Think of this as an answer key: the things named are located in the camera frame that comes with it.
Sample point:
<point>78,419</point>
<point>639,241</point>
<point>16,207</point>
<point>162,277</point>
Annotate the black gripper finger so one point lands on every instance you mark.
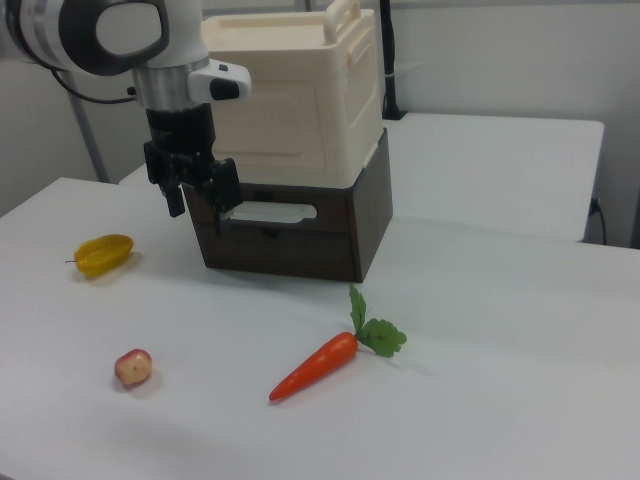
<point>159,165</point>
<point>224,185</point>

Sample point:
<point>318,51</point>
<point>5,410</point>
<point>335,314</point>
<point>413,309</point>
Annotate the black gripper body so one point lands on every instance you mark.
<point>182,132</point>

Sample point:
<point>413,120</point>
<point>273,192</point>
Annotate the cream cabinet door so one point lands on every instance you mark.
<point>280,125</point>

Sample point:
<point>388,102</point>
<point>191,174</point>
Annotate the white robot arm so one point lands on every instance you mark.
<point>125,30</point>

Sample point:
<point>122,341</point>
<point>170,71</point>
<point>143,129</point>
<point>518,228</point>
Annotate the cream plastic cabinet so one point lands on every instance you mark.
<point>350,90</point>

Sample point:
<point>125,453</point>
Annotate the yellow toy starfruit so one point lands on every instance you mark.
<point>102,255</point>

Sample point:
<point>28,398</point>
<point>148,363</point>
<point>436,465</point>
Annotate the dark brown drawer box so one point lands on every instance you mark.
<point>320,245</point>

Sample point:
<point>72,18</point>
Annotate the orange toy carrot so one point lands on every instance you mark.
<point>320,362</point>

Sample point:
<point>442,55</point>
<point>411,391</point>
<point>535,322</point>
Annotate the red toy fruit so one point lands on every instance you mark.
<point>132,369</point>

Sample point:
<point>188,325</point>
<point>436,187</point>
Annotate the black clamped stand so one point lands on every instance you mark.
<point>390,60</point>

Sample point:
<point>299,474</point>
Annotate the grey metal post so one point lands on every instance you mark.
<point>90,140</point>

